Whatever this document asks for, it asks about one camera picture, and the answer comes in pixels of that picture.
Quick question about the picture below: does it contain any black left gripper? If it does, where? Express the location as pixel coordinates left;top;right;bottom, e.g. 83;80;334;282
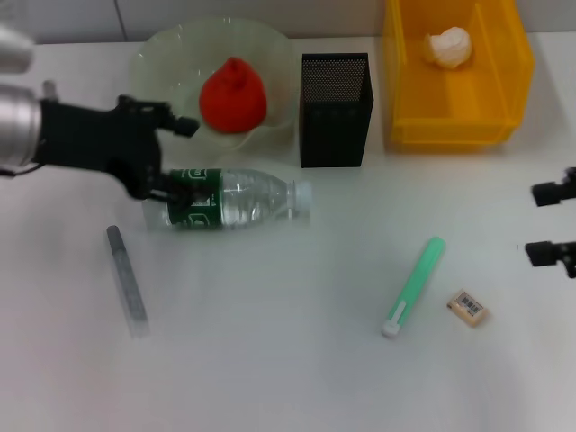
40;94;212;213

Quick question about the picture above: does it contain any orange fruit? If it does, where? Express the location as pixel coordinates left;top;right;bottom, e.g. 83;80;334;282
199;57;269;135

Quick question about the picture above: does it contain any clear green-label water bottle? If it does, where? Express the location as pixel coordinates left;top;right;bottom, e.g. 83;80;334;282
142;166;312;231

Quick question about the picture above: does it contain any beige barcode eraser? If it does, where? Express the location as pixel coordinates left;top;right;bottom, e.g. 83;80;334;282
446;289;491;329

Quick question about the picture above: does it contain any grey marker pen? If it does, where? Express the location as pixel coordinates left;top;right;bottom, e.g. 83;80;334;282
106;224;150;338

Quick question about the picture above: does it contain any green white toothbrush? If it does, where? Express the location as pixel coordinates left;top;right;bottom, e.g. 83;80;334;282
381;237;446;338

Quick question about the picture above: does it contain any white paper ball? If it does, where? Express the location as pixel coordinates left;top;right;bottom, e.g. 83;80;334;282
421;26;474;71

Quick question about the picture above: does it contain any green glass fruit bowl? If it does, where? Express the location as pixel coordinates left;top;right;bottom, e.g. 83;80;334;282
130;16;293;157

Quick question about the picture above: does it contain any black mesh pen holder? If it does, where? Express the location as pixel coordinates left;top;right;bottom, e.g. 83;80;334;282
300;52;375;169

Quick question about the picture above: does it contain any yellow plastic bin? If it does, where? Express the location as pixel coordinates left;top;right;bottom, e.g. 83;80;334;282
382;0;536;152

